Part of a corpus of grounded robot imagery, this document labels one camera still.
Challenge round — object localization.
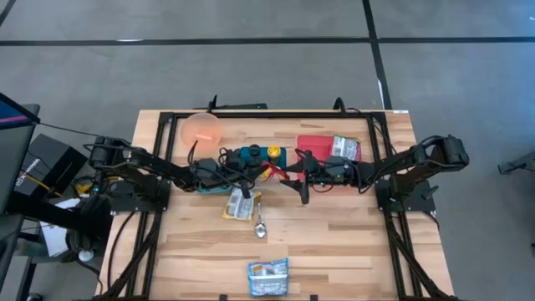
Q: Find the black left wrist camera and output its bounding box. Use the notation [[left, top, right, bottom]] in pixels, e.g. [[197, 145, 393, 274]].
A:
[[219, 146, 242, 168]]

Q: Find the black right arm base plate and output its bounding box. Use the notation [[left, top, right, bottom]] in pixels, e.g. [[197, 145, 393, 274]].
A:
[[374, 177, 436, 213]]

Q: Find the grey chair leg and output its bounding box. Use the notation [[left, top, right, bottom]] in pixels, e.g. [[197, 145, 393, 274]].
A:
[[497, 150, 535, 176]]

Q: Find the red plastic tray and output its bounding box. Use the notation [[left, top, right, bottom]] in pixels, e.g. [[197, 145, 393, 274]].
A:
[[296, 134, 364, 193]]

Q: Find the black equipment stand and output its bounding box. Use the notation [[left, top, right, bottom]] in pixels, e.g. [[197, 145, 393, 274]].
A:
[[0, 190, 114, 301]]

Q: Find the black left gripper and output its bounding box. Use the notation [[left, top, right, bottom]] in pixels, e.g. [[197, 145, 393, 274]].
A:
[[190, 157, 273, 200]]

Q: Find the black camera mast foot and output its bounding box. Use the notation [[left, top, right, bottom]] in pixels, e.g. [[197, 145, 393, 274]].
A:
[[196, 94, 268, 112]]

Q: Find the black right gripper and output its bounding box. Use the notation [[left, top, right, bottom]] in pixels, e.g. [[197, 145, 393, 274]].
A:
[[280, 155, 364, 206]]

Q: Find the yellow-lid spice jar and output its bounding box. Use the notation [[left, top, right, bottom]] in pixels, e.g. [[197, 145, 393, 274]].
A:
[[267, 144, 283, 165]]

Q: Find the dark blue plastic tray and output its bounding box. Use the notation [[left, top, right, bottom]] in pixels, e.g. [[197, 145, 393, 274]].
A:
[[239, 145, 288, 169]]

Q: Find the computer monitor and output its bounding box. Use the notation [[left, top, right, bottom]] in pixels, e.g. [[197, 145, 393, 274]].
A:
[[0, 92, 42, 215]]

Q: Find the orange translucent bowl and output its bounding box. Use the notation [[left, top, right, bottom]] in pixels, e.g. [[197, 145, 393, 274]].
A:
[[180, 111, 223, 152]]

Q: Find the orange Maruchan ramen packet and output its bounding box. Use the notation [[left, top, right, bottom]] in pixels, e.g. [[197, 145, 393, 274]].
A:
[[258, 161, 290, 181]]

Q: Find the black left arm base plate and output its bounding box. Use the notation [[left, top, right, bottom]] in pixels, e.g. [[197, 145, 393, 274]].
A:
[[109, 177, 172, 213]]

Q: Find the blue ramen packet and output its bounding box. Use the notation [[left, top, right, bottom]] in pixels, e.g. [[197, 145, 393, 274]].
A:
[[247, 257, 290, 298]]

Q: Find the yellow ramen packet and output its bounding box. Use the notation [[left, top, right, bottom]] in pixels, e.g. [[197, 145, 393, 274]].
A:
[[221, 186, 262, 222]]

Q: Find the green ramen packet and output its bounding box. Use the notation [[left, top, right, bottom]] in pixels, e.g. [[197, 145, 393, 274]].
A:
[[330, 134, 363, 162]]

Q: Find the white paper sheet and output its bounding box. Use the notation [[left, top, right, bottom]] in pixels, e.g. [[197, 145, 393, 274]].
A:
[[40, 198, 80, 258]]

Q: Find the small silver spoon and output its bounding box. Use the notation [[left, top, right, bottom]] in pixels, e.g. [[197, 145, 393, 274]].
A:
[[253, 200, 268, 240]]

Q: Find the black cardboard box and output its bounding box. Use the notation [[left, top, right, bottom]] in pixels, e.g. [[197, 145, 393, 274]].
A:
[[14, 133, 89, 197]]

